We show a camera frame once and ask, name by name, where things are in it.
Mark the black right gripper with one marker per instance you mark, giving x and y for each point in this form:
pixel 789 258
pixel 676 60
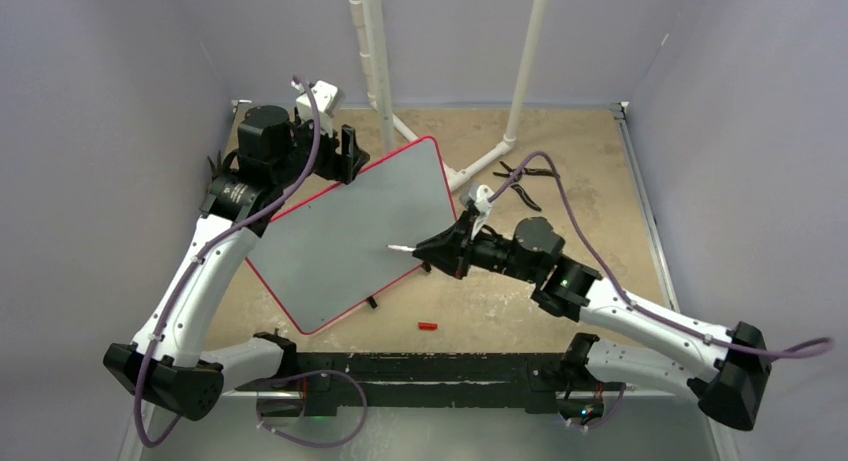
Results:
pixel 451 249

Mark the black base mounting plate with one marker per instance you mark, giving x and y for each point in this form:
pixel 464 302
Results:
pixel 537 383

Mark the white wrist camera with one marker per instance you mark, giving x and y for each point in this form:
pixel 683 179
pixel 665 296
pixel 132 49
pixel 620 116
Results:
pixel 319 100
pixel 477 201

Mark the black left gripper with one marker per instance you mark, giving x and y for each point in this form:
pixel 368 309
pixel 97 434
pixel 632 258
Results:
pixel 342 166

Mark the metal corner bracket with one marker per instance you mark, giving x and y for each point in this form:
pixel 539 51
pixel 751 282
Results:
pixel 237 104

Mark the red framed whiteboard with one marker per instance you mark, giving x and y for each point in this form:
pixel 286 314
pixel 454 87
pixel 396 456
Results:
pixel 331 252

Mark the white PVC pipe frame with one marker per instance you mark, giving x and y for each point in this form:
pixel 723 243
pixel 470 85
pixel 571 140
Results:
pixel 449 53

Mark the yellow handled pliers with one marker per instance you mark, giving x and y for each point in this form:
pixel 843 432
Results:
pixel 217 165

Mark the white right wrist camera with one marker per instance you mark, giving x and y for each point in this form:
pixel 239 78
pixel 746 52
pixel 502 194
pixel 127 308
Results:
pixel 477 201

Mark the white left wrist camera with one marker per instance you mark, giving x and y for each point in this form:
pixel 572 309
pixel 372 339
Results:
pixel 319 100

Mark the red capped whiteboard marker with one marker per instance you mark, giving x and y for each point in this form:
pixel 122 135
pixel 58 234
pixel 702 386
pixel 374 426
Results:
pixel 401 248

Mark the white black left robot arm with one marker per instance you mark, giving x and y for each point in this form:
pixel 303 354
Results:
pixel 166 363

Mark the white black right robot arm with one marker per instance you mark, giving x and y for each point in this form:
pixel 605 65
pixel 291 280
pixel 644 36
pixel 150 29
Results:
pixel 721 369

